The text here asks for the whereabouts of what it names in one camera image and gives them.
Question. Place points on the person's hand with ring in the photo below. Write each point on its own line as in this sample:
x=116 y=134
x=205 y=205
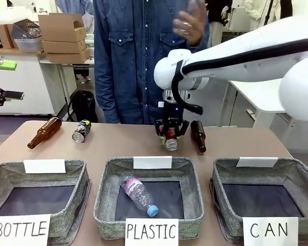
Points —
x=193 y=24

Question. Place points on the grey fabric basket bottle label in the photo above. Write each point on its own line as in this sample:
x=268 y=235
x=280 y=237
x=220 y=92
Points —
x=79 y=184

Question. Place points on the background person white clothes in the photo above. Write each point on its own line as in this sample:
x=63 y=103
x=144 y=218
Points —
x=269 y=10

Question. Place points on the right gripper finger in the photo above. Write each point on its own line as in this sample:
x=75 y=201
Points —
x=183 y=127
x=161 y=130

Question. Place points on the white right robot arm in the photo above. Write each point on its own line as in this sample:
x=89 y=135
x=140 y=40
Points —
x=233 y=59

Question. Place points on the white paper sign BOTTLE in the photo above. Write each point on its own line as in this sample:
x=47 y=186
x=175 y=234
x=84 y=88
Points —
x=20 y=229

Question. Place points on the red drink can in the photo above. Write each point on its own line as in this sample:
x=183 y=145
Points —
x=172 y=144

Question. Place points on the blank white card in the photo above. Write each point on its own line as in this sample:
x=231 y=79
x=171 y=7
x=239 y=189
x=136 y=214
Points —
x=256 y=162
x=152 y=162
x=44 y=166

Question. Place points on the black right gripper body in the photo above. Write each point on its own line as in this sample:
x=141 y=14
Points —
x=173 y=111

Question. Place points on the white cabinet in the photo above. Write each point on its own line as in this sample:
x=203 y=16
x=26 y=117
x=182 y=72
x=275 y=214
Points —
x=30 y=87

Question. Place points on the white paper sign PLASTIC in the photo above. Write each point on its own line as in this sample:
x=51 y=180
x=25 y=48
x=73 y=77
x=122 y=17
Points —
x=151 y=230

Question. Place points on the grey fabric basket can label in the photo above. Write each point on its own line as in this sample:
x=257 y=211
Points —
x=220 y=189

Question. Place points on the black backpack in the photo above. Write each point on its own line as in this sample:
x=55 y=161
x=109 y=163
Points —
x=82 y=106

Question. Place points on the person in denim shirt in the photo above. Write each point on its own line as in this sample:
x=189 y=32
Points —
x=128 y=64

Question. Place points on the clear plastic bottle blue cap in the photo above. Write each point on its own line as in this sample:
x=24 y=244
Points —
x=137 y=193

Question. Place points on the small cardboard box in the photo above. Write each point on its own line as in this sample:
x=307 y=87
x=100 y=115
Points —
x=5 y=36

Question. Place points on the black drink can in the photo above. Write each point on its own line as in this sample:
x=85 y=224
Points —
x=80 y=132

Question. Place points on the brown glass bottle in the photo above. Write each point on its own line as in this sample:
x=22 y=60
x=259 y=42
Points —
x=198 y=134
x=45 y=132

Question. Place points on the clear plastic container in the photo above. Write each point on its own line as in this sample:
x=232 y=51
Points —
x=28 y=38

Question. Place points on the flat cardboard box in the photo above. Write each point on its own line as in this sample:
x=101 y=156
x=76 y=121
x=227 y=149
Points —
x=64 y=46
x=68 y=57

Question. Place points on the grey fabric basket plastic label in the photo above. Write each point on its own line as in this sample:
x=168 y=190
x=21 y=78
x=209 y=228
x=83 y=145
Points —
x=105 y=194

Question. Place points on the open cardboard box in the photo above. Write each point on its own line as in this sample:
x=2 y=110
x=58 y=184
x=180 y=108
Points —
x=60 y=28

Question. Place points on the white paper sign CAN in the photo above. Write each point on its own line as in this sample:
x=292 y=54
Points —
x=269 y=230

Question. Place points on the white side table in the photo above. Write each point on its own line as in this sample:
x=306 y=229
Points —
x=259 y=100

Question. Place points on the background person dark clothes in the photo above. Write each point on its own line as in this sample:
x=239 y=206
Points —
x=219 y=15

